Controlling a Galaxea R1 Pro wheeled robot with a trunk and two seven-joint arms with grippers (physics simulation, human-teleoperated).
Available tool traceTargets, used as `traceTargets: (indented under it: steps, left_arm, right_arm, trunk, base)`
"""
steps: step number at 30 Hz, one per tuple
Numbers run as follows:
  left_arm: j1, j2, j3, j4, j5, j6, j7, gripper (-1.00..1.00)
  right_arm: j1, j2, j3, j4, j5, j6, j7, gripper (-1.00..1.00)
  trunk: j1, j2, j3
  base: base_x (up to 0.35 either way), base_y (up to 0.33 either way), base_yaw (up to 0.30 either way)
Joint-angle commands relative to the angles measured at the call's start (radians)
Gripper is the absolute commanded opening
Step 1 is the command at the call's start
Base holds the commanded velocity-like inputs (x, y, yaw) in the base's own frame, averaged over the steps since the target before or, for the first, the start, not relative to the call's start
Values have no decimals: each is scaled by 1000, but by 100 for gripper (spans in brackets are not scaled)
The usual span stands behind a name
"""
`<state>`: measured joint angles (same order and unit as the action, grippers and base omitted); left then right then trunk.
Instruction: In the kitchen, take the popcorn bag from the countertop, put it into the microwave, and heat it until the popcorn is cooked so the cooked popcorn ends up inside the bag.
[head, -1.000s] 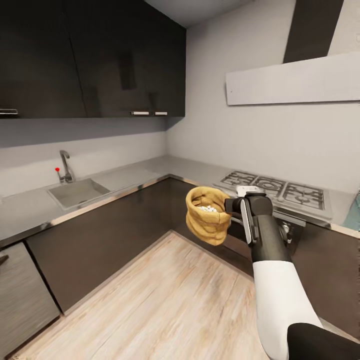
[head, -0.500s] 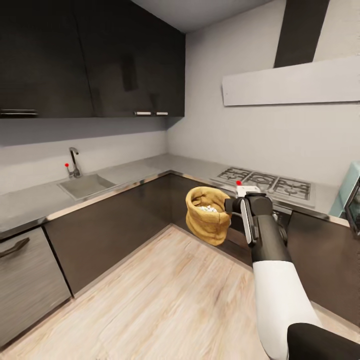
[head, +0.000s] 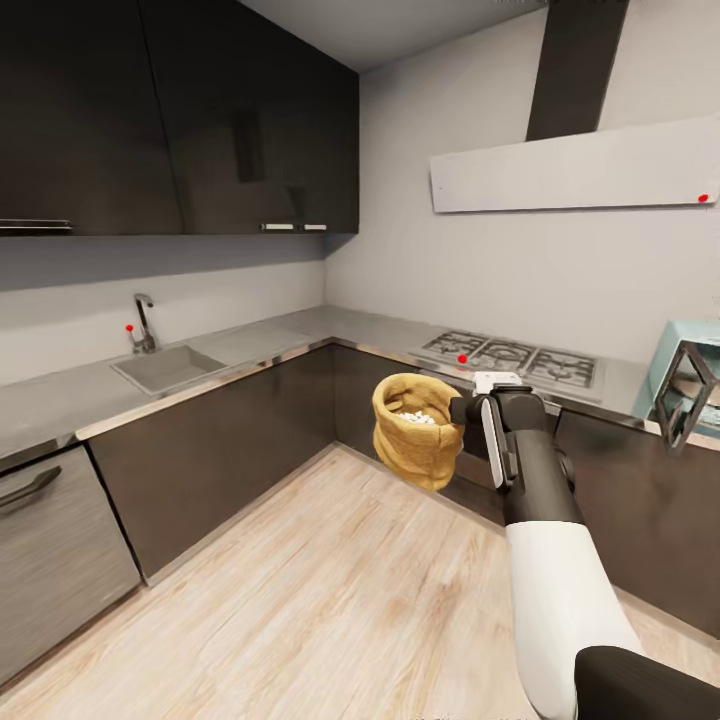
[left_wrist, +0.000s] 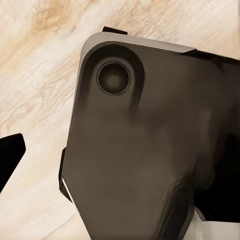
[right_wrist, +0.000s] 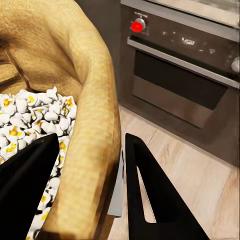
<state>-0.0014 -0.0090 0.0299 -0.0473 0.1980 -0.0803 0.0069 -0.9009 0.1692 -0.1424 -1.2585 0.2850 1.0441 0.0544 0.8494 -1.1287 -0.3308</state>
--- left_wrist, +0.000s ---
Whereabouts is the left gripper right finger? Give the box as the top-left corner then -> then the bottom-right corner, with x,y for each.
224,132 -> 240,173

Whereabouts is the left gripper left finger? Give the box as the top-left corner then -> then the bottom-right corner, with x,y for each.
0,133 -> 26,193

